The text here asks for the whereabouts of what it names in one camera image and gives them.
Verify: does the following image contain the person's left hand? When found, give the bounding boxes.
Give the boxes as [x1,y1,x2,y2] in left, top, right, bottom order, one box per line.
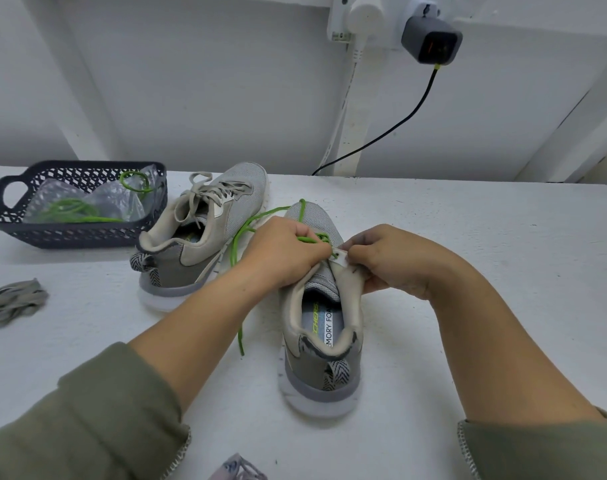
[231,215,335,293]

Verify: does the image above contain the person's right hand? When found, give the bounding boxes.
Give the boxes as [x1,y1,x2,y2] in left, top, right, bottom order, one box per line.
[340,223,477,302]

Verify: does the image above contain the green shoelace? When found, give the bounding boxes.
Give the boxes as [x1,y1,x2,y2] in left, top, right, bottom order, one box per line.
[33,169,157,225]
[227,199,333,357]

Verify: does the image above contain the gray sneaker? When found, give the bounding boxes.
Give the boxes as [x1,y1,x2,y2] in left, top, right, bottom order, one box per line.
[130,161,269,312]
[277,199,366,419]

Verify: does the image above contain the beige shoelace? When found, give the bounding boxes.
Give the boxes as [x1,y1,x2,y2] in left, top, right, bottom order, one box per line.
[178,173,253,224]
[0,279,51,329]

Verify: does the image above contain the clear plastic bag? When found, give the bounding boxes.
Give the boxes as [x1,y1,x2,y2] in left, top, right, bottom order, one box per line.
[23,167,165,225]

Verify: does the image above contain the person's left forearm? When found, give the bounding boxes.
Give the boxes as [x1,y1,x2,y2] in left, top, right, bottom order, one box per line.
[0,267,267,480]

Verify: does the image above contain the person's right forearm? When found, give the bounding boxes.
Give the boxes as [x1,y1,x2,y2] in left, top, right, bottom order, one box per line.
[428,265,607,480]

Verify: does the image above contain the gray patterned garment piece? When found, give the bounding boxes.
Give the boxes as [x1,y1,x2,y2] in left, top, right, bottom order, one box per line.
[209,453,269,480]

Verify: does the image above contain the gray charger adapter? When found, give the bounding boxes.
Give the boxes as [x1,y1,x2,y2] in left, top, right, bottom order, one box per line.
[400,15,464,66]

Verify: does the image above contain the white plug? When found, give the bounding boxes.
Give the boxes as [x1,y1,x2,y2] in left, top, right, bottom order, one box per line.
[346,0,386,38]

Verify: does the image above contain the dark plastic lattice basket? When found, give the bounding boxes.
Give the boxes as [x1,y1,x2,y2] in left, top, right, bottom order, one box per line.
[0,161,169,249]

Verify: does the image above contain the black cable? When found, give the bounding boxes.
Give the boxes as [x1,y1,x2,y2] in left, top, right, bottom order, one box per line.
[312,65,443,177]

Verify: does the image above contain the white cable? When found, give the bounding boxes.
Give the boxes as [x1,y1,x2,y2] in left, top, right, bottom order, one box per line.
[320,37,363,174]

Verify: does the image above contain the white wall socket plate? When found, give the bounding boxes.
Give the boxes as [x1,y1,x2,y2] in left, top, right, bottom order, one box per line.
[326,0,455,46]

